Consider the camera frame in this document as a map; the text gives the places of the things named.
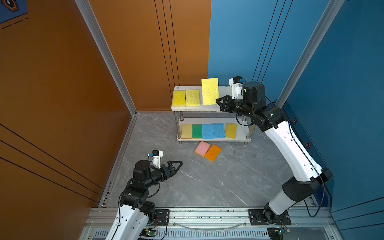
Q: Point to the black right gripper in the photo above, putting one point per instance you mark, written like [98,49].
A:
[226,107]

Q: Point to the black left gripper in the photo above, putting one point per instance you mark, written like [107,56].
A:
[170,169]

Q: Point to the lime porous sponge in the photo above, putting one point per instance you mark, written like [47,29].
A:
[192,98]
[210,91]

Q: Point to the blue sponge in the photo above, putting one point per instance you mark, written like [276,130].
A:
[218,131]
[207,132]

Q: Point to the green sponge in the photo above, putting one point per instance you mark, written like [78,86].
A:
[197,131]

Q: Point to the pale yellow sponge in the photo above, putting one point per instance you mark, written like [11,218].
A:
[186,131]

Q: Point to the bright yellow sponge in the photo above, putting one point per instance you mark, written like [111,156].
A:
[179,99]

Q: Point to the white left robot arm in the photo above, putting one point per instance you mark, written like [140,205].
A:
[134,210]

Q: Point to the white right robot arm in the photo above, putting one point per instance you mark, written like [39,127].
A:
[248,100]

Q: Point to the white two-tier shelf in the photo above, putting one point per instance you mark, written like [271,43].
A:
[204,115]

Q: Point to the pink sponge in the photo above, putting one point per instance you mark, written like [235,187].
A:
[202,149]

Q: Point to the orange sponge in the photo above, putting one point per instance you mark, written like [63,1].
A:
[213,153]

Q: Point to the green circuit board left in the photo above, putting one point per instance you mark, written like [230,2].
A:
[148,234]

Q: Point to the green circuit board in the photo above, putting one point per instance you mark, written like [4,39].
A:
[148,234]
[277,233]

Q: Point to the green circuit board right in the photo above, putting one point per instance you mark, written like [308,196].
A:
[277,233]

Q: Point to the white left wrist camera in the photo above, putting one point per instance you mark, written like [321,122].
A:
[155,158]

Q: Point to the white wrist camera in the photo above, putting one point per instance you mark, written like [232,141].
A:
[155,158]
[236,84]

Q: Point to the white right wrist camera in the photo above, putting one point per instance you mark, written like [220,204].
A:
[236,84]

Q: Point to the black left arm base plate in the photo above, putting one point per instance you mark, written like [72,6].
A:
[160,218]

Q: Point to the aluminium front rail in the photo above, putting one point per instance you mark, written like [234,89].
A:
[222,223]

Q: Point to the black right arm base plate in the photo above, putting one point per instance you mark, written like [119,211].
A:
[258,216]

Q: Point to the aluminium corner post left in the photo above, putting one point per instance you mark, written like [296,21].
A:
[101,42]

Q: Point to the aluminium corner post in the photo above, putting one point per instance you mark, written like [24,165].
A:
[318,34]
[101,42]

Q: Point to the aluminium corner post right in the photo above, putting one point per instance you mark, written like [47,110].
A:
[318,34]

